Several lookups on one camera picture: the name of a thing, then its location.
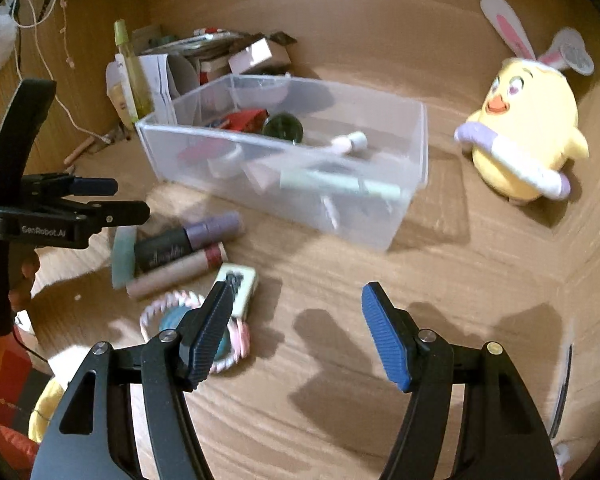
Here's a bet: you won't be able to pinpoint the beige tube with pink cap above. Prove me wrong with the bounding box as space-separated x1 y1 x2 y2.
126 242 229 302

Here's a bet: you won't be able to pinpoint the green glass bottle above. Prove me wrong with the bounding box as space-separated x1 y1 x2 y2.
264 114 306 145

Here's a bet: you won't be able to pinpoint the white paper sheets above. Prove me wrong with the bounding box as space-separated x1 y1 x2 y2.
105 52 201 127

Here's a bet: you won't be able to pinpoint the braided pink white hair tie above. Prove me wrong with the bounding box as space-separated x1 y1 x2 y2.
139 290 251 374

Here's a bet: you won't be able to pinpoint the red paper packet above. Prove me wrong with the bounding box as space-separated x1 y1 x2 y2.
200 108 270 134

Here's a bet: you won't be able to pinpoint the person's left hand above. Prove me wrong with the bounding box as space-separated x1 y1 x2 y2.
9 250 41 313

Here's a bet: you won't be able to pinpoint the clear plastic bowl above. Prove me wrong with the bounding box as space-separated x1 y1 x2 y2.
228 76 292 107

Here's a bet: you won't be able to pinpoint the teal tape roll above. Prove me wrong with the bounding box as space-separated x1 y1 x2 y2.
159 305 229 357

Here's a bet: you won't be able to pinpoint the yellow chick plush toy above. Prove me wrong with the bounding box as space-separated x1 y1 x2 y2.
454 0 595 206

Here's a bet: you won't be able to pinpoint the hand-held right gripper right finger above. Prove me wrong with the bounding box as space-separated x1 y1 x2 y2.
361 282 563 480

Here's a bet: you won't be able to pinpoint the yellow soft object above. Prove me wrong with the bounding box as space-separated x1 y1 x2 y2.
29 376 65 444

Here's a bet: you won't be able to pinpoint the green and white tube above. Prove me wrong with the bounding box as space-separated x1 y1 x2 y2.
279 169 402 202

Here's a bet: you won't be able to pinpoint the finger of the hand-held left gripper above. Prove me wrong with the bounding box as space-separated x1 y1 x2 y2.
86 200 151 233
22 172 118 206

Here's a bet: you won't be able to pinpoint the mahjong tile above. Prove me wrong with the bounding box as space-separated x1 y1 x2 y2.
214 263 258 319

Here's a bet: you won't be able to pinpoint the white cable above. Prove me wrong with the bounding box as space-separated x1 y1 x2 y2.
9 0 112 144

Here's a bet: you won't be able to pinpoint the wooden stick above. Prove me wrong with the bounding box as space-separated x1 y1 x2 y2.
63 136 94 165

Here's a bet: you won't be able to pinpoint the pink cream tube white cap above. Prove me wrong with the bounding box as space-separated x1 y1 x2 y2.
245 131 369 192

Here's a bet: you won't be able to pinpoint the orange red cloth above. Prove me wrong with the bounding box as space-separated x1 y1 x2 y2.
0 327 51 466

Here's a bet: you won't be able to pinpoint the black tube with purple cap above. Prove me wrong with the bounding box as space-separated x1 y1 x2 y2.
134 211 244 277

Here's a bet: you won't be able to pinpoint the cream lotion tube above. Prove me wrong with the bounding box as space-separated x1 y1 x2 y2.
105 81 137 127

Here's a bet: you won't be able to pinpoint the small open cardboard box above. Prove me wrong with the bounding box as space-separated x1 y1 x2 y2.
228 31 297 78

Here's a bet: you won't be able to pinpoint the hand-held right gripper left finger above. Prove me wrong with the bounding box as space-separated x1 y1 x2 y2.
30 280 238 480

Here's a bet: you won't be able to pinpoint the clear plastic box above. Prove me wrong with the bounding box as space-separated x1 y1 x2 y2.
135 74 429 253

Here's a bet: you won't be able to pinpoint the mint green case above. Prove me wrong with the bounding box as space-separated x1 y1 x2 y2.
111 225 139 289

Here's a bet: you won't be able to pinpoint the yellow-green spray bottle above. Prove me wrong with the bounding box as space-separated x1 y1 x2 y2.
113 18 154 127

